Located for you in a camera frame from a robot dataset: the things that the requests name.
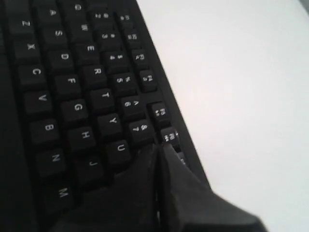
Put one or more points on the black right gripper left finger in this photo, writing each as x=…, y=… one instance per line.
x=127, y=206

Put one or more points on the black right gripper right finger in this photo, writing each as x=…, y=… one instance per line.
x=188, y=205

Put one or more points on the black acer keyboard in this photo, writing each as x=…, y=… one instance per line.
x=82, y=89

